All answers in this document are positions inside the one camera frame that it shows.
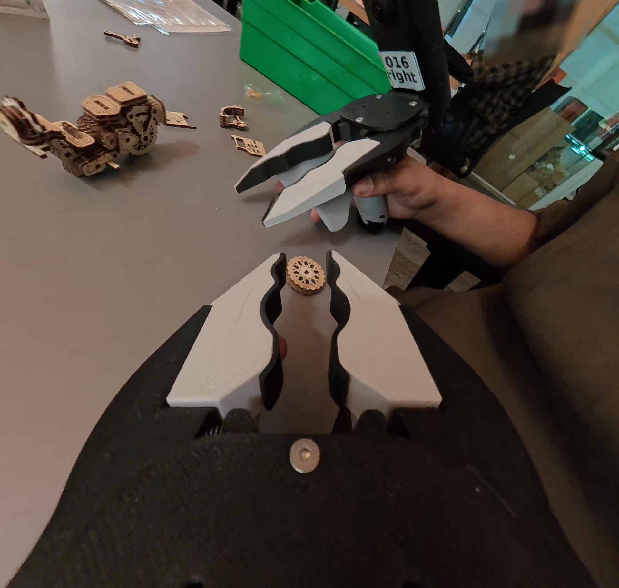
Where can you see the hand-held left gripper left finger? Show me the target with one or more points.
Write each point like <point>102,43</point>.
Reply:
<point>217,355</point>

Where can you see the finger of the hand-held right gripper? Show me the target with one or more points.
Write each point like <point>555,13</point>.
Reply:
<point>314,186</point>
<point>302,138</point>

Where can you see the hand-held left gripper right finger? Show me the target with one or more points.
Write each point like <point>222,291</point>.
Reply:
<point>387,355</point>

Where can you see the round wooden gear wheel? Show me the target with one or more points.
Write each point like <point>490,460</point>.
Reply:
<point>305,276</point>

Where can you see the person's right forearm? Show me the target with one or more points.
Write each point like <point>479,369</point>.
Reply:
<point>493,225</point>

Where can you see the grey desk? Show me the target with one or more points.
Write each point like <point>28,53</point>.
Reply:
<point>145,259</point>

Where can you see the person's left hand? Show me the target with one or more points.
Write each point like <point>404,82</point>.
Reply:
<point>283,347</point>

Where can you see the person's right hand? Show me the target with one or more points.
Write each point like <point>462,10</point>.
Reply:
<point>411,191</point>

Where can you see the wooden plate with slots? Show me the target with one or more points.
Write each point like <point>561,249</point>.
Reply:
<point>247,146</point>

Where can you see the small clear plastic bag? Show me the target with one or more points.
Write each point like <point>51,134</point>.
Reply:
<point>263,92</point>

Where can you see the wooden clip-shaped part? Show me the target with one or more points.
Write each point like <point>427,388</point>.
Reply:
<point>231,118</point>

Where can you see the green plastic bin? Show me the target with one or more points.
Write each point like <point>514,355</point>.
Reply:
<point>309,51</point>

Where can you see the wooden plate with square holes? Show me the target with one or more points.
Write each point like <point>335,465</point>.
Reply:
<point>180,119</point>

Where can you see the plaid cloth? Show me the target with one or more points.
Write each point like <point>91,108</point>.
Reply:
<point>507,94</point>

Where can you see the brown cardboard box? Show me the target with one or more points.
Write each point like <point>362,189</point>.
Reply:
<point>527,152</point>

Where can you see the person's brown clothing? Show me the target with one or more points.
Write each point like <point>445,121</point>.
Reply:
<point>556,355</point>

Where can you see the wooden motorcycle model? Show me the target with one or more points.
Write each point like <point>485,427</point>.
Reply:
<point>111,128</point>

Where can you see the small wooden wrench-shaped part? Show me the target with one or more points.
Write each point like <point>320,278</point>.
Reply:
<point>126,40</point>

